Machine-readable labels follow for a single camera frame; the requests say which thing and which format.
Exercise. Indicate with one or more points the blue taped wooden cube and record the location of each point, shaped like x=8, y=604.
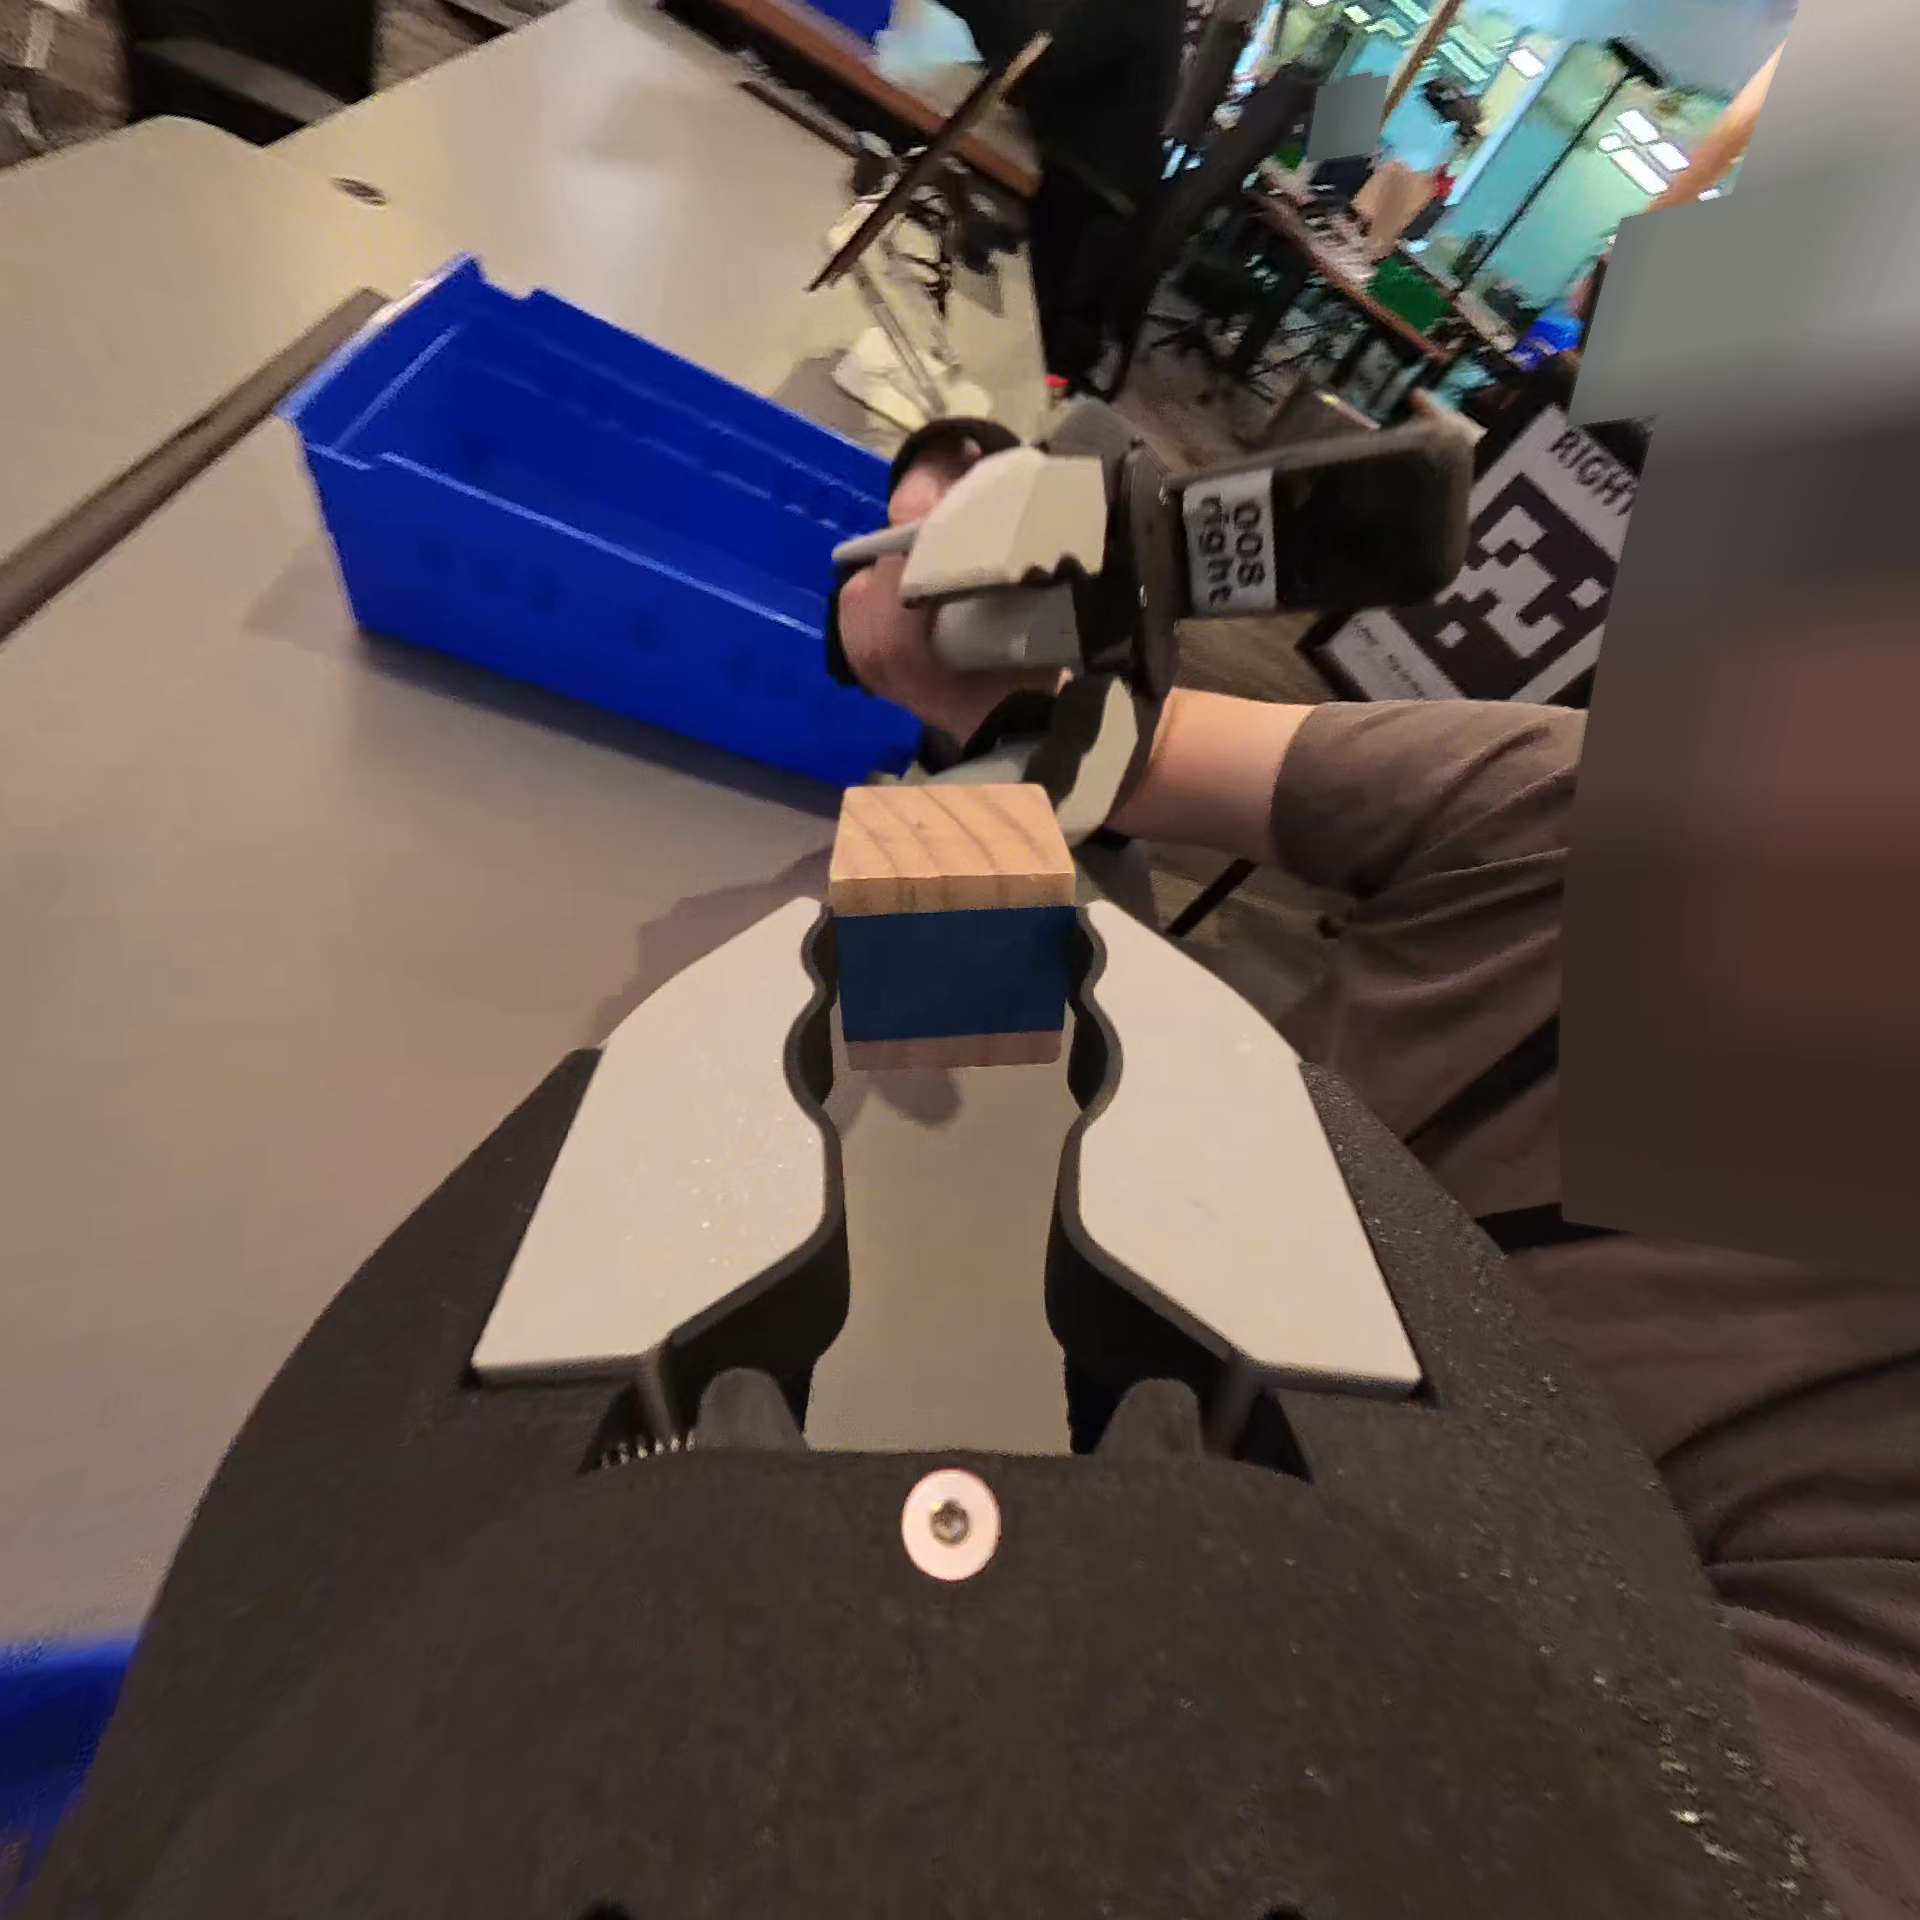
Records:
x=954, y=961

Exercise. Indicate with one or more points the black office chair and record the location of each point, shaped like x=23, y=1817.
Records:
x=255, y=60

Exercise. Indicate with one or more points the blue plastic bin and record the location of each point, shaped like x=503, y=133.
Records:
x=600, y=599
x=44, y=1771

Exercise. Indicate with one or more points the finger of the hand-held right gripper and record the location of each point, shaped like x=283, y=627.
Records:
x=1004, y=525
x=1013, y=630

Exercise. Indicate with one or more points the brown wooden table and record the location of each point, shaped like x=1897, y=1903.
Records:
x=914, y=109

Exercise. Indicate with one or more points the framed marker sign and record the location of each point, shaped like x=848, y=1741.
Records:
x=1516, y=570

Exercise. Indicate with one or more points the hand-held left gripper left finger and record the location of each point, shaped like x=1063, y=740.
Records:
x=661, y=1186

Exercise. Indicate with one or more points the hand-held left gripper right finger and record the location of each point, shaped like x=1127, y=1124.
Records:
x=1244, y=1202

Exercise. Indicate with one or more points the person's right hand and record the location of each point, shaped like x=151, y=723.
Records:
x=901, y=661

